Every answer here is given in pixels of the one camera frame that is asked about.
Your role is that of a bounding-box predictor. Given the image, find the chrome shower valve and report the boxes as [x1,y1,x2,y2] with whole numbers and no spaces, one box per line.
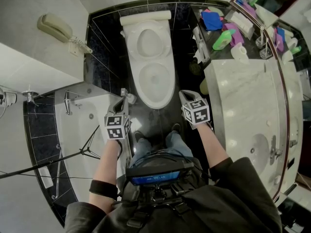
[21,85,39,104]

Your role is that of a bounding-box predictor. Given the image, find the person's blue jeans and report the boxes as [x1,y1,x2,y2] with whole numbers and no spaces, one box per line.
[131,132,194,165]

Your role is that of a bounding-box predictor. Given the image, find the black chest device with screen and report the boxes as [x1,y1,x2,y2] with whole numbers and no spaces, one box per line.
[125,161,195,186]

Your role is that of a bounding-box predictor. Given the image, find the person's right forearm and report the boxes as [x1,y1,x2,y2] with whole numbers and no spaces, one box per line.
[195,122,231,169]

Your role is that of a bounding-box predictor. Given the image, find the green detergent bottle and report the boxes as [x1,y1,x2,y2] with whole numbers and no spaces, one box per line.
[212,30,236,51]

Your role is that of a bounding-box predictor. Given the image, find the marble vanity with sink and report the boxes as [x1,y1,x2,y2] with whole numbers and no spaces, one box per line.
[203,58,304,199]

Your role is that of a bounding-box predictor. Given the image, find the purple cloth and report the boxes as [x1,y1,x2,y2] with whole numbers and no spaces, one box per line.
[222,22,244,47]

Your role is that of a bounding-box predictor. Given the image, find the white toilet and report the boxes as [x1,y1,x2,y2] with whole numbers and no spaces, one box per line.
[121,18,176,110]

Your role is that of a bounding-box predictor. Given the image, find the beige wall telephone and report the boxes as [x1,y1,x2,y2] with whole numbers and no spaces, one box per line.
[36,13,93,54]

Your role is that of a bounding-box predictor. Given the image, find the white folded bath towel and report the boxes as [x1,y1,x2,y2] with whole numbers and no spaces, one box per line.
[37,167,54,188]

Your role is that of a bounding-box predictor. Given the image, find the beige phone wall plate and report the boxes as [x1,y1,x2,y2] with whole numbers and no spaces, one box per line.
[69,41,82,58]

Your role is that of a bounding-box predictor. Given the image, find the black mesh waste bin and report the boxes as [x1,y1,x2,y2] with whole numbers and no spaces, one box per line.
[189,61,202,75]

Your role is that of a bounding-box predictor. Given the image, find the white jug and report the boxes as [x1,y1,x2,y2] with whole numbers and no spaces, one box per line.
[230,42,250,62]

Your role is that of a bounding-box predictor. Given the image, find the black chest harness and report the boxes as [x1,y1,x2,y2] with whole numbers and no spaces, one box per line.
[121,164,209,228]

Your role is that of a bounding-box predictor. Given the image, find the chrome sink faucet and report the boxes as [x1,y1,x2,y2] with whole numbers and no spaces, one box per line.
[269,134,284,166]

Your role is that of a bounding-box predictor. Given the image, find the pale green cloth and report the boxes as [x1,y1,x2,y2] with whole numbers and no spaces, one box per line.
[207,6,225,16]

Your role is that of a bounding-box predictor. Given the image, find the person's left forearm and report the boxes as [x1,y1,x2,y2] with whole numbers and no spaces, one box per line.
[88,138,123,215]

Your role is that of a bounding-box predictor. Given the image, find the white amenity tray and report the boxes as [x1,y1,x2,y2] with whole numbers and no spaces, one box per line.
[225,10,255,37]

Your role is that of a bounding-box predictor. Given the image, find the black left armband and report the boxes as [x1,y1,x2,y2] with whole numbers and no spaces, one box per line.
[88,180,120,200]

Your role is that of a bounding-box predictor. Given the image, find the blue cloth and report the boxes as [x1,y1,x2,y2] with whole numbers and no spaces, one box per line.
[201,10,224,31]

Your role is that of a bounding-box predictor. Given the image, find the white bathtub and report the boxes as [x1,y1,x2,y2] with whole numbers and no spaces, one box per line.
[53,88,133,203]

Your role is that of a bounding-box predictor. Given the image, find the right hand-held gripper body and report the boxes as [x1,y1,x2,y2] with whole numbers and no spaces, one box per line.
[178,89,210,130]

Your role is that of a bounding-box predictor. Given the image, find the black tripod light stand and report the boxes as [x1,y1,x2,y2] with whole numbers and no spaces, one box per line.
[0,124,102,179]

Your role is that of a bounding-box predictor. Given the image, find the person's dark jacket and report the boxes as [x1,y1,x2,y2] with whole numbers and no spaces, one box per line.
[64,157,282,233]

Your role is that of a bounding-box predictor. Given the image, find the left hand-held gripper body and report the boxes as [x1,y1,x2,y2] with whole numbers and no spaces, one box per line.
[104,96,132,140]

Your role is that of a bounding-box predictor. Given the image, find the chrome bathtub faucet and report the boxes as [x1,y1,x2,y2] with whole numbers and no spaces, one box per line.
[63,90,83,116]

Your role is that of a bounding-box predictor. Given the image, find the chrome grab bar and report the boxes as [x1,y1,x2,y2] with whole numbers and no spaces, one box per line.
[51,144,63,200]

